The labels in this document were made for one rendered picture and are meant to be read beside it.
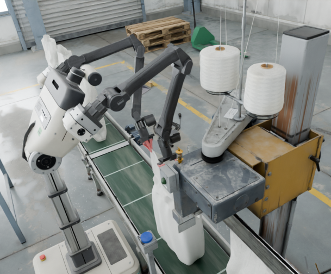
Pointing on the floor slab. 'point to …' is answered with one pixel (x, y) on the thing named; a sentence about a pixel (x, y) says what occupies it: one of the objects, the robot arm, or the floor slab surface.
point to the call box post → (151, 262)
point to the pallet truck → (206, 37)
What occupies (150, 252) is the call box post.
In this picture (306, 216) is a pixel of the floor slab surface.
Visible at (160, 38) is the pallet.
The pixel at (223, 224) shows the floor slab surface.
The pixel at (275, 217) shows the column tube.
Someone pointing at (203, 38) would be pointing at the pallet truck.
